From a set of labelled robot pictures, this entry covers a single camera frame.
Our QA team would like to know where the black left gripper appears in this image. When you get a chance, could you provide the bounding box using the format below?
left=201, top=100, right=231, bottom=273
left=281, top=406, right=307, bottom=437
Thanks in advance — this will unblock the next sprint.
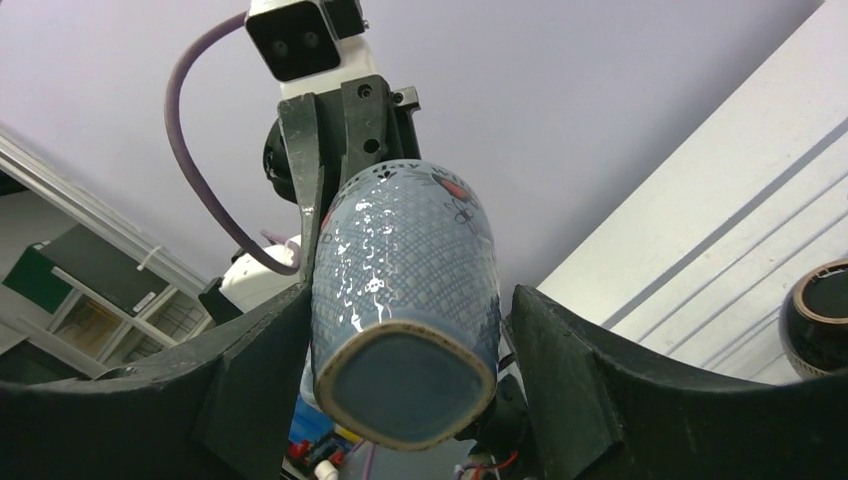
left=278, top=75, right=421, bottom=282

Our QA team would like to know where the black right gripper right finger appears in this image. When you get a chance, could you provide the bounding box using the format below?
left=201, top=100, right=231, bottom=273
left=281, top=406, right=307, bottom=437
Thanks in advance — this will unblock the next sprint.
left=508, top=285, right=847, bottom=479

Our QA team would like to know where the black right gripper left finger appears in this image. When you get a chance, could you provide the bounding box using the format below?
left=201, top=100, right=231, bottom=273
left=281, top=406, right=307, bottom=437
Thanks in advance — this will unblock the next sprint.
left=1, top=284, right=311, bottom=479

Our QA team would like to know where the small grey espresso cup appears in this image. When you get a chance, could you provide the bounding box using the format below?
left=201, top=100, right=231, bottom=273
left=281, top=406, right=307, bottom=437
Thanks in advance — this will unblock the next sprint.
left=311, top=160, right=501, bottom=451

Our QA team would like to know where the tan bowl with patterned rim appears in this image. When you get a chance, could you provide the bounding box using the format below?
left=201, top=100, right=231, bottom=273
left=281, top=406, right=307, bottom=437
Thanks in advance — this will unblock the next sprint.
left=779, top=258, right=847, bottom=380

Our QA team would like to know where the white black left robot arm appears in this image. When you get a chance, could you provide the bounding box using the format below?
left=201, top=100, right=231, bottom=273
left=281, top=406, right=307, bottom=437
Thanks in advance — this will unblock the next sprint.
left=199, top=75, right=421, bottom=324

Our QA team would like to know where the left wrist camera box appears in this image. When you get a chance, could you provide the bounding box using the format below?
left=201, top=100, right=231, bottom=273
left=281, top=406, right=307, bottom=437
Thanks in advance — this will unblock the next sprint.
left=244, top=0, right=378, bottom=100

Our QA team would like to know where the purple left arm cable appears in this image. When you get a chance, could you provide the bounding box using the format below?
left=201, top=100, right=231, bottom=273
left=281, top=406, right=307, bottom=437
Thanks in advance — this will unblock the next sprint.
left=164, top=9, right=303, bottom=278

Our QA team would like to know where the white wire dish rack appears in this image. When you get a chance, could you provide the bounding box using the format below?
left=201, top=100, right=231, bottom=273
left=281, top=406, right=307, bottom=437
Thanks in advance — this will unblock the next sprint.
left=603, top=122, right=847, bottom=384

